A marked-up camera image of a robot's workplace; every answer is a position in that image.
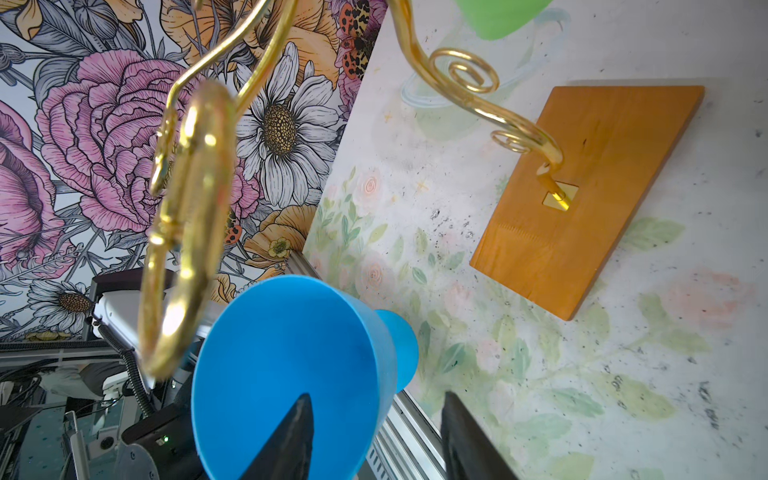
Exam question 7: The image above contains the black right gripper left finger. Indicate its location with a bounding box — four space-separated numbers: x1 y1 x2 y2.
240 393 314 480

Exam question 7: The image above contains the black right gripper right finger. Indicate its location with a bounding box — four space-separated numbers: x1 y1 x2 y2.
440 391 519 480

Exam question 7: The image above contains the blue wine glass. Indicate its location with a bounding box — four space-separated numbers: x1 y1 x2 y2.
191 275 419 479

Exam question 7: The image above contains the green wine glass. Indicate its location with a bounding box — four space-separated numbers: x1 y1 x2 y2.
456 0 551 41

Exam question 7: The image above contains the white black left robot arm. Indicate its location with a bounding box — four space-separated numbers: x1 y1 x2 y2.
1 269 206 479

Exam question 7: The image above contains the wooden rack base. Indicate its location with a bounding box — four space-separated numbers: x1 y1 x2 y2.
470 85 705 321

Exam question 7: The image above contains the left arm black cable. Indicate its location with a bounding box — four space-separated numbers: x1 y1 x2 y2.
89 317 157 421

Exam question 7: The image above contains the gold wire glass rack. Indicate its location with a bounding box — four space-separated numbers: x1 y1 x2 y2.
136 0 572 380

